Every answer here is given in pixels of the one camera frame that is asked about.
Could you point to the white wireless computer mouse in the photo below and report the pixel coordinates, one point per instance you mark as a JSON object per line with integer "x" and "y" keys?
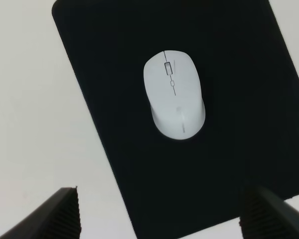
{"x": 173, "y": 89}

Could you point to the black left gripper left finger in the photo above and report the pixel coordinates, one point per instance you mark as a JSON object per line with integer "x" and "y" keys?
{"x": 57, "y": 218}

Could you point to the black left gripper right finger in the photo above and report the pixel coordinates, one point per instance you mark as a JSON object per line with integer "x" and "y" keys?
{"x": 265, "y": 214}

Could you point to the black rectangular mouse pad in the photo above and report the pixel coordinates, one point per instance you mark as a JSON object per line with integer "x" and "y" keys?
{"x": 250, "y": 89}

